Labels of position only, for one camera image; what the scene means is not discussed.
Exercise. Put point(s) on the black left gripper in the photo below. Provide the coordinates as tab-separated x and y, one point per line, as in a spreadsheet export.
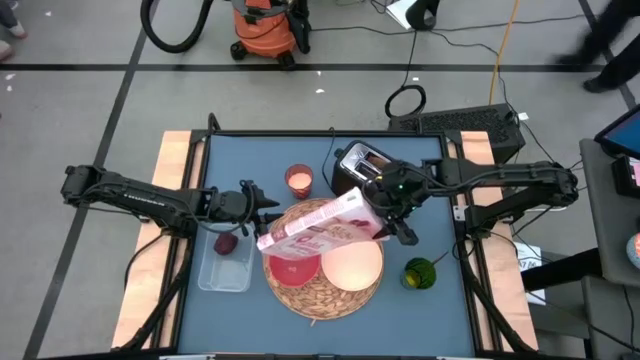
235	202

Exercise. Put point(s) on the black perforated computer case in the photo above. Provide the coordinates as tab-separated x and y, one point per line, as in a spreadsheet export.
460	125

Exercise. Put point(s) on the clear plastic container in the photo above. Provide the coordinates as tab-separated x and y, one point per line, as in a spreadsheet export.
227	272

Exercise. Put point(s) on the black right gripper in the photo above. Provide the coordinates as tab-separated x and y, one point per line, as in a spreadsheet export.
400	190

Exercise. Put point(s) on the black toaster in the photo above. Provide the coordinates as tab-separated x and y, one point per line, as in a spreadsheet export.
350	175

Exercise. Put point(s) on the white paper sheet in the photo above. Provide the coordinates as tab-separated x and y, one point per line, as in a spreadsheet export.
530	260

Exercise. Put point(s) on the peach round plate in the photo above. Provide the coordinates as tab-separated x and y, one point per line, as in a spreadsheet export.
352	267

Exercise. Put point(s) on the wooden table side board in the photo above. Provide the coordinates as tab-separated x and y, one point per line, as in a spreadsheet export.
477	145
170	150

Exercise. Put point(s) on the grey desk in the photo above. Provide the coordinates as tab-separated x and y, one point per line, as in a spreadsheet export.
605	210

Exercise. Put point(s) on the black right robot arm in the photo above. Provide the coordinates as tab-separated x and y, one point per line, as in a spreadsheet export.
510	185

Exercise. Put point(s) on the small black desk device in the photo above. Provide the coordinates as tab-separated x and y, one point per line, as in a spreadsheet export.
627	175

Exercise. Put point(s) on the brown toast slice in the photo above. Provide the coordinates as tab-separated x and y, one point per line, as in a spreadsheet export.
376	161

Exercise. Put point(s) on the green glass tumbler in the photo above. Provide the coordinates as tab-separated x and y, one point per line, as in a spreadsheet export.
420	274

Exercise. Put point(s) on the orange shop vacuum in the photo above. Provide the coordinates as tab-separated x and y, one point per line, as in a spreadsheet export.
265	30

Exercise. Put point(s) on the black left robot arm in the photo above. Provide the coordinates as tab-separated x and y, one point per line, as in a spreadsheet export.
140	197

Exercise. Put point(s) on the black table frame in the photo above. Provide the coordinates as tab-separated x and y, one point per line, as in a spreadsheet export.
320	133

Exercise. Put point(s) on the black curved stand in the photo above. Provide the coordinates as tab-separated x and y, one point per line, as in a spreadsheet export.
422	17

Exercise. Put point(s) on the pink strawberry yogurt cereal box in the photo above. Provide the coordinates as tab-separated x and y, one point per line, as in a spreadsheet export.
320	230

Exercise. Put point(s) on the red ceramic bowl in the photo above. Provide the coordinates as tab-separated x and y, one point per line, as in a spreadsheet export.
294	272

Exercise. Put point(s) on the black computer monitor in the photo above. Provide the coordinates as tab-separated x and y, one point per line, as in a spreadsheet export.
625	132

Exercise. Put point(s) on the round woven straw placemat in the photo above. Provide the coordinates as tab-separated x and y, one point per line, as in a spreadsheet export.
320	300

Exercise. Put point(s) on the dark red apple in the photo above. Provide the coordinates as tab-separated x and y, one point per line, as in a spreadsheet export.
226	244

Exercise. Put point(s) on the person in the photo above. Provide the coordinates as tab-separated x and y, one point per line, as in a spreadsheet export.
610	40
10	30

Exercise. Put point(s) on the red glass tumbler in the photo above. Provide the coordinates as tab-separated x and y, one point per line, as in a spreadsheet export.
299	181

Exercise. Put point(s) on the colourful ball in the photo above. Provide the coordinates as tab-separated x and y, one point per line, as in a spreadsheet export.
635	250

